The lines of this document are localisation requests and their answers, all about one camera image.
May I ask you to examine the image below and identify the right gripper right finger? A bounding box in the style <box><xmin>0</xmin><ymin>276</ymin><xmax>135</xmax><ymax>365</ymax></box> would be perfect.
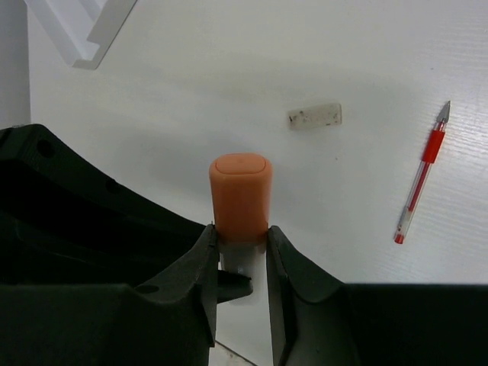
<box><xmin>266</xmin><ymin>226</ymin><xmax>487</xmax><ymax>365</ymax></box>

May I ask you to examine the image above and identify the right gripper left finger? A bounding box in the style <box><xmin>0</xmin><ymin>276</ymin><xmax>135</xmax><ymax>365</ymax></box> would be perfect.
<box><xmin>1</xmin><ymin>124</ymin><xmax>252</xmax><ymax>365</ymax></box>

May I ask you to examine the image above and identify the orange capped white highlighter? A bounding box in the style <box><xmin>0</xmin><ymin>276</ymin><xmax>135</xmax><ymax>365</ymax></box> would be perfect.
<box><xmin>209</xmin><ymin>152</ymin><xmax>273</xmax><ymax>306</ymax></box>

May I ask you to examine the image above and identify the white eraser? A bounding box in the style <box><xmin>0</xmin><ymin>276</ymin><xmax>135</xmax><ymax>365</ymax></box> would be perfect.
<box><xmin>286</xmin><ymin>101</ymin><xmax>342</xmax><ymax>130</ymax></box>

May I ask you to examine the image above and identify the red pen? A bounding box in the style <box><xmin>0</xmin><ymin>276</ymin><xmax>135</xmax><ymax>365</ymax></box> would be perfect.
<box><xmin>393</xmin><ymin>101</ymin><xmax>451</xmax><ymax>245</ymax></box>

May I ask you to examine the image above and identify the white compartment tray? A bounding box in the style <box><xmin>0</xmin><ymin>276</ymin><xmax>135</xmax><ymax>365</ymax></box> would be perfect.
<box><xmin>25</xmin><ymin>0</ymin><xmax>136</xmax><ymax>70</ymax></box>

